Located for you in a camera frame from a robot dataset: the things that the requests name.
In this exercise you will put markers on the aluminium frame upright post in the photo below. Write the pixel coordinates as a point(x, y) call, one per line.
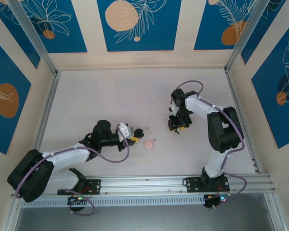
point(36, 41)
point(243, 36)

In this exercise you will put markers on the aluminium table side rail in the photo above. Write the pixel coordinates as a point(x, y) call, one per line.
point(243, 120)
point(47, 115)

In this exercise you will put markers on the small circuit board green light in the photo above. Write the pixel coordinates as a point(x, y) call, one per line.
point(78, 198)
point(221, 198)

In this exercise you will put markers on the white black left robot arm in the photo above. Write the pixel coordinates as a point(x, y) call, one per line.
point(67, 156)

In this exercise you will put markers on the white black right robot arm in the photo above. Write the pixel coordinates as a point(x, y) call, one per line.
point(202, 108)

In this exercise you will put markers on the pink round charging case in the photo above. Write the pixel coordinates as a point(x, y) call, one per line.
point(149, 145)

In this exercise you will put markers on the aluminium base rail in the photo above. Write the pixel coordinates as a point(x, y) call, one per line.
point(144, 184)

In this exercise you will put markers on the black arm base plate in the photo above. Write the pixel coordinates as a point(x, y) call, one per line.
point(96, 186)
point(191, 185)

